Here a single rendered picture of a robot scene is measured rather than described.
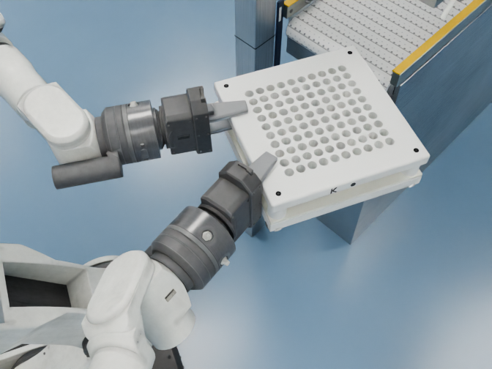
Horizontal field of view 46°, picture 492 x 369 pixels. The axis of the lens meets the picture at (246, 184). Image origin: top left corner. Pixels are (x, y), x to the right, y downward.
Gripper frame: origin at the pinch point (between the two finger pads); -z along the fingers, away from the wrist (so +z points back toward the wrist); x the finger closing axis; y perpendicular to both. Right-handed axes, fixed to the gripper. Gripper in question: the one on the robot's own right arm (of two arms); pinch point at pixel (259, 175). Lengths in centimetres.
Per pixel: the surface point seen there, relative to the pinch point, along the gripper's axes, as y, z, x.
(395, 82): 2.9, -38.5, 11.8
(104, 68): -120, -59, 96
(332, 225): -8, -51, 94
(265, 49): -26.0, -37.3, 18.6
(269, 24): -25.8, -38.2, 12.4
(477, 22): 7, -69, 16
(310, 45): -17.1, -40.7, 15.1
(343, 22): -14, -49, 13
